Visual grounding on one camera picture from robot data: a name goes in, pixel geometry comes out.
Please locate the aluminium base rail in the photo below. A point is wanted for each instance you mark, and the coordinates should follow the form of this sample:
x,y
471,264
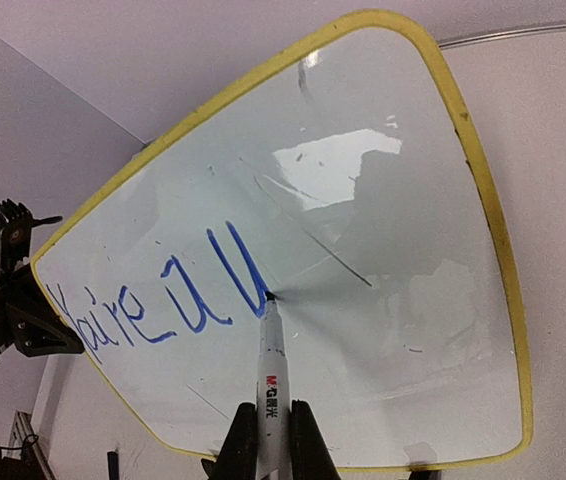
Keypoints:
x,y
25,447

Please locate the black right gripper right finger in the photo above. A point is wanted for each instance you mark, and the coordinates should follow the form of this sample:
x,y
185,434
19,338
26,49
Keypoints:
x,y
310,458

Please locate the white whiteboard yellow rim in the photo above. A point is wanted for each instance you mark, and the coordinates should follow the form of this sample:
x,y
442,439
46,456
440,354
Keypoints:
x,y
345,176

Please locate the white marker pen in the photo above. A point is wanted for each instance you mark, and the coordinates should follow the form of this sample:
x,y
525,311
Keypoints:
x,y
273,397

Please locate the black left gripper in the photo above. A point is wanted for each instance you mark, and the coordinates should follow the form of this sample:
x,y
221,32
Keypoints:
x,y
27,320

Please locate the blue marker cap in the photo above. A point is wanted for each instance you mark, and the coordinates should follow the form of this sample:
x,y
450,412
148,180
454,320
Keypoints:
x,y
113,465

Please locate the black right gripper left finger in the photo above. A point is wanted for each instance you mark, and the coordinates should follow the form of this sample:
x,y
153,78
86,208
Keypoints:
x,y
237,459

